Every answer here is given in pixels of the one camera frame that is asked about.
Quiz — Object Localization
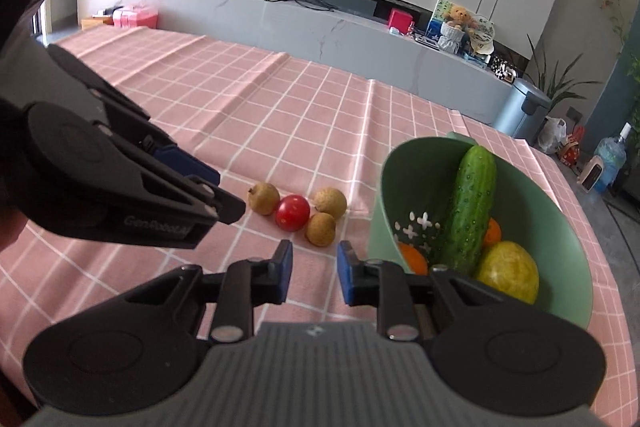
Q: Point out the tall-leaf floor plant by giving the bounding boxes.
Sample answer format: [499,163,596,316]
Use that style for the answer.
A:
[525,34,606,142]

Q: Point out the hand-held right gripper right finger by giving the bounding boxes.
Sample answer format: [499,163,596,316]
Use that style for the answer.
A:
[336,241,506,343]

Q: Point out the colourful picture board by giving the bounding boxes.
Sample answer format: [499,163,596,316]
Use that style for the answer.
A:
[431,0,496,54]

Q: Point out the pink gift boxes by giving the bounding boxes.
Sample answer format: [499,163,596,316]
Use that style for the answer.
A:
[112,6,160,29]

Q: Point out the orange cardboard box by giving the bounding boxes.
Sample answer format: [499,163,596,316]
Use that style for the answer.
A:
[80,14,115,31]

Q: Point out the white marble TV console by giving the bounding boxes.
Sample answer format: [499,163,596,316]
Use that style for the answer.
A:
[77,0,516,125]

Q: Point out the red box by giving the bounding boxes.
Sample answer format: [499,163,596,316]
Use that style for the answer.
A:
[388,8,415,35]

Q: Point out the pink checked tablecloth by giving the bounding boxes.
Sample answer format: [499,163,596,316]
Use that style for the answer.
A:
[0,27,628,427]

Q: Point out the blue water jug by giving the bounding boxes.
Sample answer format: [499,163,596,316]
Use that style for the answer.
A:
[592,123,632,195]

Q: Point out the white plastic bag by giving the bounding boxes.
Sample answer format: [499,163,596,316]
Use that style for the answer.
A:
[537,117,568,155]

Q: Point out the green cucumber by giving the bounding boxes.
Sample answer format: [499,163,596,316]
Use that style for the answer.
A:
[434,145,497,276]

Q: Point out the red cherry tomato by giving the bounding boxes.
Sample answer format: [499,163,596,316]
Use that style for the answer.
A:
[275,194,311,230]

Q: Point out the brown teddy bear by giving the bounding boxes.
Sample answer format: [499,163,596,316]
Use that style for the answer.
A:
[446,6,476,30]

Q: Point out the red gift bag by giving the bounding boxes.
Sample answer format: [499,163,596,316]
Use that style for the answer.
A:
[560,127,586,165]

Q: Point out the orange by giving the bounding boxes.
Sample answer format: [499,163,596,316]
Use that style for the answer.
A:
[482,217,502,248]
[398,243,430,276]

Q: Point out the green colander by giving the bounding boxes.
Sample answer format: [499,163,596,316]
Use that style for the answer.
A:
[367,132,594,329]

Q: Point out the brown longan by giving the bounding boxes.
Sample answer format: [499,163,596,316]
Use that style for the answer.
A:
[313,188,348,220]
[305,212,336,247]
[247,183,281,216]

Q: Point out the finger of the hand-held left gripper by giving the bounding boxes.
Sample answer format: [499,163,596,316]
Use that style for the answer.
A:
[102,132,247,226]
[47,44,222,188]

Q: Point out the blue-grey pedal trash can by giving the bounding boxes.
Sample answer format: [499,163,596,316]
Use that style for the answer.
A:
[492,78,552,140]

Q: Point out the small white heater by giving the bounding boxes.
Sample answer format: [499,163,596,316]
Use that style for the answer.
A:
[577,155,606,192]

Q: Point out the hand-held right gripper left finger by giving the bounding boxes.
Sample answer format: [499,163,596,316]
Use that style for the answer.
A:
[120,239,294,343]

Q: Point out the yellow-green mango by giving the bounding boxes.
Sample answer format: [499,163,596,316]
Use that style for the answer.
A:
[475,241,541,305]

